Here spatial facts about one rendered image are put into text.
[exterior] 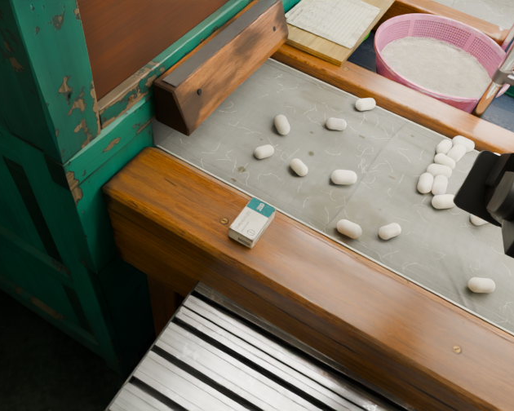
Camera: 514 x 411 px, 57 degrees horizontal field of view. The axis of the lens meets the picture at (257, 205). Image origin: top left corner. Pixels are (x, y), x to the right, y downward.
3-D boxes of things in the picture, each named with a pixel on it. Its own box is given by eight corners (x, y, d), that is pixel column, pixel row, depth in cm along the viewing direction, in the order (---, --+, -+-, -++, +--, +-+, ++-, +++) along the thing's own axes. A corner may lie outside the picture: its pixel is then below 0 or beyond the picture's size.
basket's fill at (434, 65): (464, 144, 87) (479, 121, 83) (354, 95, 92) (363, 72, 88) (490, 83, 100) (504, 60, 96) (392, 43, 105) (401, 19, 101)
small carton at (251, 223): (251, 249, 59) (253, 240, 57) (228, 236, 59) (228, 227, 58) (274, 217, 62) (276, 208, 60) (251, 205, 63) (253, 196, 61)
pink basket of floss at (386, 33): (513, 133, 92) (542, 95, 85) (388, 143, 86) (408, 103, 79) (452, 50, 107) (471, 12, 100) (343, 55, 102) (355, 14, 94)
